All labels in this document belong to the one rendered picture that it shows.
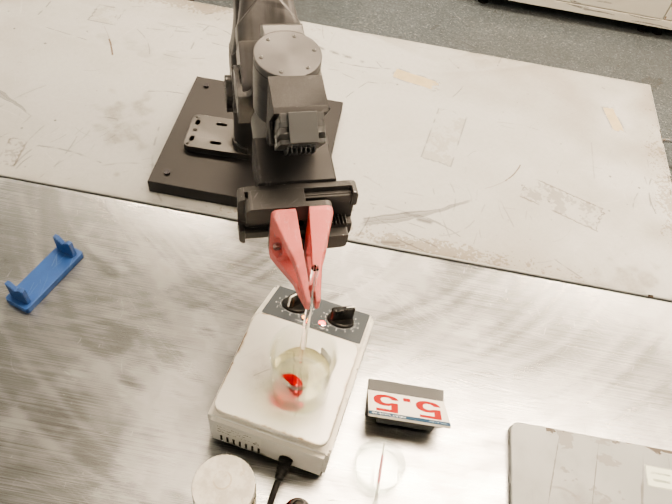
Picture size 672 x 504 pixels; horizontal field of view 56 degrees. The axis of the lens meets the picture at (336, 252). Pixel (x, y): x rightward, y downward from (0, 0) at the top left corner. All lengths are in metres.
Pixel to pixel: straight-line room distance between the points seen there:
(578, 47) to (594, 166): 2.02
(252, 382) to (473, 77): 0.72
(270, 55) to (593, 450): 0.55
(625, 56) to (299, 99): 2.72
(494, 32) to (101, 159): 2.28
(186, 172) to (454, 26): 2.20
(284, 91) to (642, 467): 0.57
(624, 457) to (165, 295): 0.57
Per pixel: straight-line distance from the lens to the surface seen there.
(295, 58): 0.54
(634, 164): 1.13
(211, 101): 1.02
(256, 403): 0.65
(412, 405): 0.74
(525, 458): 0.77
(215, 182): 0.90
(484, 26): 3.03
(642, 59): 3.18
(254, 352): 0.67
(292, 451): 0.66
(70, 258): 0.86
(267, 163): 0.54
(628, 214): 1.05
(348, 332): 0.72
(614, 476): 0.80
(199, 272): 0.83
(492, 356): 0.82
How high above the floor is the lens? 1.59
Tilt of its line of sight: 53 degrees down
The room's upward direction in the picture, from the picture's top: 10 degrees clockwise
